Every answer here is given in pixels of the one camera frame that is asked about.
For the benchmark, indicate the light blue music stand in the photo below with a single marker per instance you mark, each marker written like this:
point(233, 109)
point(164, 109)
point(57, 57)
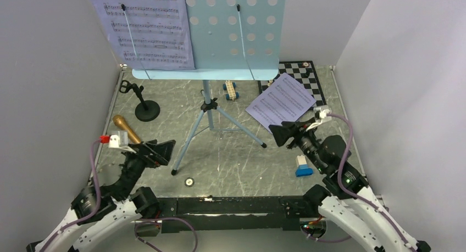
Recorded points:
point(231, 40)

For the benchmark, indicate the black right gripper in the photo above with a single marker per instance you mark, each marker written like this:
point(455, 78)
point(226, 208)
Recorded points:
point(298, 128)

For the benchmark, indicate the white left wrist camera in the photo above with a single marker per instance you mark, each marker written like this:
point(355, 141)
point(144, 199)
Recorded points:
point(117, 140)

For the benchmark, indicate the small round table insert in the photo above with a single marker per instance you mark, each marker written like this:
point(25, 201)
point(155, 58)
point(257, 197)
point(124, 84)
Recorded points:
point(189, 182)

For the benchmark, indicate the black white chessboard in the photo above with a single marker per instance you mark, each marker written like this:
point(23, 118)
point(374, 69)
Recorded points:
point(307, 77)

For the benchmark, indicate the black microphone stand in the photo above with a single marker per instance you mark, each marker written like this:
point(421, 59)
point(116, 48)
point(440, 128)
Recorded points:
point(146, 110)

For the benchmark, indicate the blue white toy brick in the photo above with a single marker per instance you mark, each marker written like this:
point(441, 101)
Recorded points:
point(303, 168)

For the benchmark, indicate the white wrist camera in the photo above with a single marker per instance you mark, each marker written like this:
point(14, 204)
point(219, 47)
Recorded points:
point(321, 116)
point(117, 140)

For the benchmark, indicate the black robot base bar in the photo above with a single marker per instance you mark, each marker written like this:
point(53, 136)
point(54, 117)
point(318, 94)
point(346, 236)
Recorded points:
point(210, 213)

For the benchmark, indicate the sheet music pages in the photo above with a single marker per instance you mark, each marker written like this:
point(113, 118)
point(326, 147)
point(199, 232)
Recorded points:
point(148, 34)

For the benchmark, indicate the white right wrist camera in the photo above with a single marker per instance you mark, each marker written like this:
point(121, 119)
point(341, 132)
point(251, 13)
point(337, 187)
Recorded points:
point(321, 116)

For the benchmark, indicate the gold microphone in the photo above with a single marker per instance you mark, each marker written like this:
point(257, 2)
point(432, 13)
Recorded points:
point(121, 123)

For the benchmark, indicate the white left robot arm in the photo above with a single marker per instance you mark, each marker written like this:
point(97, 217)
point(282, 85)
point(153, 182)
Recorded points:
point(97, 211)

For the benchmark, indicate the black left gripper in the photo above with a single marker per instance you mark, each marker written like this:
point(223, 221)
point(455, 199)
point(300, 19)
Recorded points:
point(161, 152)

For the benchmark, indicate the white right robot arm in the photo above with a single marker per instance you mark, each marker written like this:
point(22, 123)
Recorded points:
point(345, 198)

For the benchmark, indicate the sheet music page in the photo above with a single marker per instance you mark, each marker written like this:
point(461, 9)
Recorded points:
point(284, 100)

